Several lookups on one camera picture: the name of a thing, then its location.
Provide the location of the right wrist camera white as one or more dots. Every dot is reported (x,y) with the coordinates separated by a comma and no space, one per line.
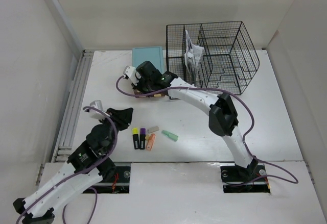
(132,74)

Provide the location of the orange highlighter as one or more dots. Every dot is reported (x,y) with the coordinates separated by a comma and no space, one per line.
(150,142)

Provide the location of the yellow cap black highlighter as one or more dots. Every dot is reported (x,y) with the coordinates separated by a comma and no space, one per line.
(135,137)

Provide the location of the grey eraser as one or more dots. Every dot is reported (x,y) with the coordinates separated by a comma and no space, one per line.
(153,129)

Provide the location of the white paper sheets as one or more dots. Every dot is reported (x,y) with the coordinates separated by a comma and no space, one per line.
(192,57)

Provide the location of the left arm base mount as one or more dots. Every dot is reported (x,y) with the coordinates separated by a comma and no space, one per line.
(119,183)

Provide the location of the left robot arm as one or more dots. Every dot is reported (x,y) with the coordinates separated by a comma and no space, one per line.
(89,164)

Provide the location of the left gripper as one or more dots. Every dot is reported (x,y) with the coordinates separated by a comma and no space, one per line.
(122,117)

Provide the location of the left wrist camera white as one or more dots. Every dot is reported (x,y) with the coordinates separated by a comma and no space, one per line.
(95,110)

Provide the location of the purple cap black highlighter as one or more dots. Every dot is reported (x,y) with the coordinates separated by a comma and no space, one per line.
(142,138)

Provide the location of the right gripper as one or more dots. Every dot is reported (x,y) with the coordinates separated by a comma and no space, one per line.
(138,86)

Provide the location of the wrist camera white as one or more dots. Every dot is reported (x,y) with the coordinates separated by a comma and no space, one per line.
(95,110)
(132,74)

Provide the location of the teal drawer box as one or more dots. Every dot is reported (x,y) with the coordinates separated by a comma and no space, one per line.
(142,54)

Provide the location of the aluminium rail frame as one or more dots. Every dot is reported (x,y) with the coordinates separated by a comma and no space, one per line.
(62,144)

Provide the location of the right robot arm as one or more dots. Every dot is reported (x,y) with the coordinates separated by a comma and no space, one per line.
(222,114)

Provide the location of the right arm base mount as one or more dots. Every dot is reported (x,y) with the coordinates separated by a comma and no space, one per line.
(233,182)

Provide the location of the black wire mesh organizer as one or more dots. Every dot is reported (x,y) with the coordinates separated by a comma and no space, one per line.
(229,60)

